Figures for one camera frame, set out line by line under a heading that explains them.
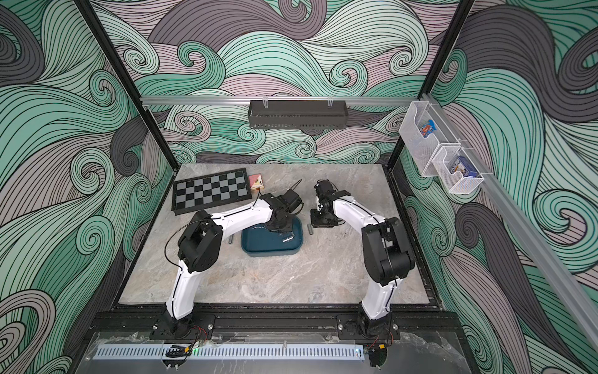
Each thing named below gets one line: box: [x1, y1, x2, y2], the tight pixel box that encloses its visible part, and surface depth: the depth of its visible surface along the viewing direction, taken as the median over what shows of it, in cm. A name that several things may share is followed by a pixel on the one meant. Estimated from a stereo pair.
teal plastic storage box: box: [239, 216, 304, 258], surface depth 94 cm
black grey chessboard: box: [171, 167, 253, 216], surface depth 108 cm
